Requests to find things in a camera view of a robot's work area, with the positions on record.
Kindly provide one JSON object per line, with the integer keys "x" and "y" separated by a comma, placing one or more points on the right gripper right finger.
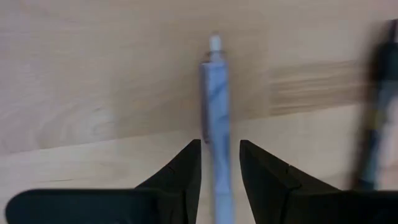
{"x": 270, "y": 186}

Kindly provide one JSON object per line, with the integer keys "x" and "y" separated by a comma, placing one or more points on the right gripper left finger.
{"x": 180, "y": 186}

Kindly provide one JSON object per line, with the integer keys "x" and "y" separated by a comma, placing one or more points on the black marker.
{"x": 374, "y": 77}

